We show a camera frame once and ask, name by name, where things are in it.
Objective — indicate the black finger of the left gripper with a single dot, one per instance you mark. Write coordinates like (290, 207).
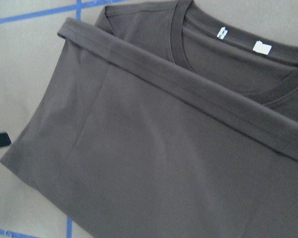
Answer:
(1, 140)

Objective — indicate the dark brown t-shirt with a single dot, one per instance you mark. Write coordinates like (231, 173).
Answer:
(161, 121)

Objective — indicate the blue tape grid lines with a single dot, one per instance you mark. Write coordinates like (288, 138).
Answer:
(77, 7)

